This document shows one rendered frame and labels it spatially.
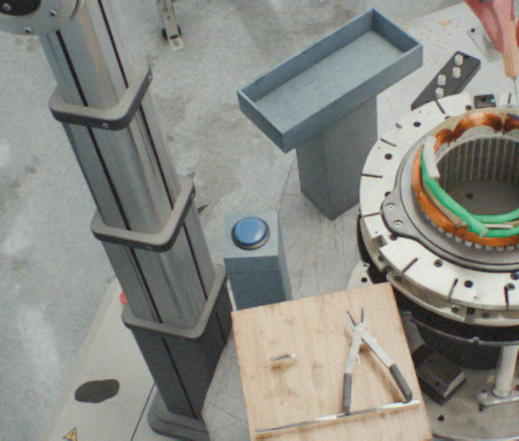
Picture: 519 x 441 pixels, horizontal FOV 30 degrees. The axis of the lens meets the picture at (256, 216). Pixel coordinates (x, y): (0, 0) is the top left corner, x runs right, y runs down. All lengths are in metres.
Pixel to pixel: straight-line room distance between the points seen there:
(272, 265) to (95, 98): 0.30
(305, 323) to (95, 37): 0.41
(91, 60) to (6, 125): 1.80
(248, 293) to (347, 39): 0.41
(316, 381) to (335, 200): 0.49
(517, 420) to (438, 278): 0.32
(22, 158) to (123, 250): 1.42
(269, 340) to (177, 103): 1.78
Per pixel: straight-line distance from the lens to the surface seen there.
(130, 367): 2.06
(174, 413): 1.94
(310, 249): 1.51
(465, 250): 1.12
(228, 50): 2.95
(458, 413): 1.35
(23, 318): 2.51
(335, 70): 1.41
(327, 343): 1.10
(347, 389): 1.04
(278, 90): 1.39
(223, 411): 1.39
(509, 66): 1.02
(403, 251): 1.13
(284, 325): 1.12
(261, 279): 1.25
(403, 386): 1.04
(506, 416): 1.36
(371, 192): 1.18
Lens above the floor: 2.03
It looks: 53 degrees down
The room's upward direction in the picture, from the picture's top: 11 degrees counter-clockwise
